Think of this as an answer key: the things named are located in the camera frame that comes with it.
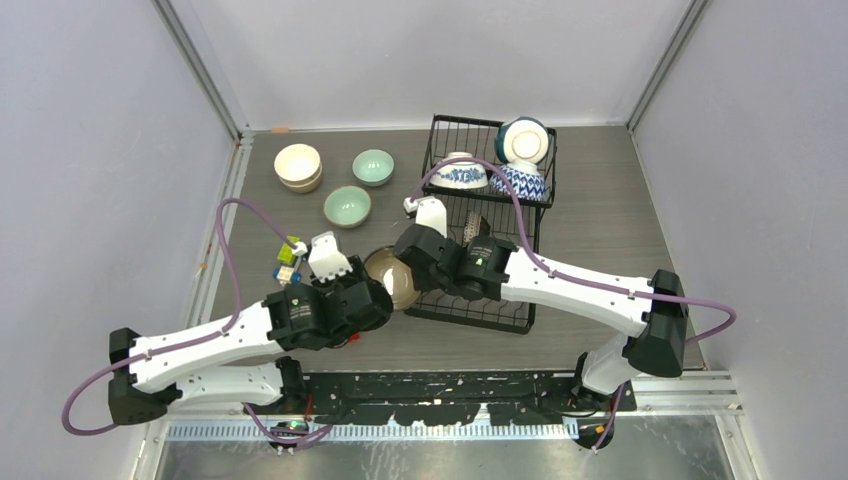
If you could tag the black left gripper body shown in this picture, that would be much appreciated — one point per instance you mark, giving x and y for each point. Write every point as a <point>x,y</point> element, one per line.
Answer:
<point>345,280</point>

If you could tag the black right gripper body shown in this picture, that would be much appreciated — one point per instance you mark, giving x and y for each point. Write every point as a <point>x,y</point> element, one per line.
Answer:
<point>428,282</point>

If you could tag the dark blue glazed bowl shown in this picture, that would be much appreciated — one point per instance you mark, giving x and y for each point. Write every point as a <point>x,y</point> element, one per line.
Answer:
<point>383,266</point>

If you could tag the light green bowl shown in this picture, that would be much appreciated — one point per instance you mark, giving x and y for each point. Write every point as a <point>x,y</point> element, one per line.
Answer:
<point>347,207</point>

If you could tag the pale green striped bowl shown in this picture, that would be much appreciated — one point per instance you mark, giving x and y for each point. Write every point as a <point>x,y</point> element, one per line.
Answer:
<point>373,167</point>

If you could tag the beige bowl with flower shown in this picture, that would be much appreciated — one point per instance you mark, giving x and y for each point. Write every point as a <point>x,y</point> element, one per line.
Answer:
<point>297,164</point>

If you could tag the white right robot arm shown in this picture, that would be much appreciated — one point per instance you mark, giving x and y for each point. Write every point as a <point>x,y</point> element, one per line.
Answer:
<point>651,333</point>

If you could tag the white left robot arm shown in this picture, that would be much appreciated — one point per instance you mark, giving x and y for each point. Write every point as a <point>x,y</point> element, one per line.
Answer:
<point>155,372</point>

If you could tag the black patterned rim bowl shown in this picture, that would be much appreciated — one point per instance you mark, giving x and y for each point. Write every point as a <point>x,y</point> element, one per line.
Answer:
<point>475,225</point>

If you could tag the toy truck with green block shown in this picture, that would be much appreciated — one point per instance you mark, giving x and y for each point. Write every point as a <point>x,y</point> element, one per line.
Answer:
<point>289,269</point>

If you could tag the white blue floral bowl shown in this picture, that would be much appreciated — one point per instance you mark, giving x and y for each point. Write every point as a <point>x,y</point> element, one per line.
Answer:
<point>457,171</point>

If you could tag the blue white zigzag bowl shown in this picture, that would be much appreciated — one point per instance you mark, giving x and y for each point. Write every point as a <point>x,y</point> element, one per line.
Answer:
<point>524,178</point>

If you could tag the teal bowl white base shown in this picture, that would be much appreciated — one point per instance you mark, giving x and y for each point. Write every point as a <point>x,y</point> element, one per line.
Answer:
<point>523,139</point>

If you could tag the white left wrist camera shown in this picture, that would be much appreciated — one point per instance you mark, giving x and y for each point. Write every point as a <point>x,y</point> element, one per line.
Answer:
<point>325,258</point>

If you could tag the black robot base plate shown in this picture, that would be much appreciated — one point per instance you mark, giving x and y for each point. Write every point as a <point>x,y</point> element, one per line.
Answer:
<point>437,398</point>

